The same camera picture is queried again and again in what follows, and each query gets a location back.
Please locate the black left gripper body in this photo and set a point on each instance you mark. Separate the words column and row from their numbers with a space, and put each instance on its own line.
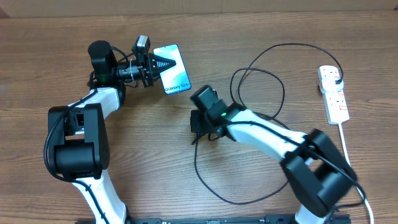
column 140, row 63

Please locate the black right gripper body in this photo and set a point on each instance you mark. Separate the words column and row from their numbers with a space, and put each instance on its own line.
column 201, row 122

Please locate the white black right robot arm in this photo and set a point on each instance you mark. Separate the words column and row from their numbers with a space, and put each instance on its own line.
column 317, row 172

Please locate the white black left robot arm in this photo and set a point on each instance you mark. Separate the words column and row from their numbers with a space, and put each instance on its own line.
column 76, row 149

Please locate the white charger plug adapter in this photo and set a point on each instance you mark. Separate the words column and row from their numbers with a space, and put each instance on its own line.
column 330, row 84

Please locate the white extension socket strip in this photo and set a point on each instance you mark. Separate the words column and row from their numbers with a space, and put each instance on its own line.
column 335, row 103

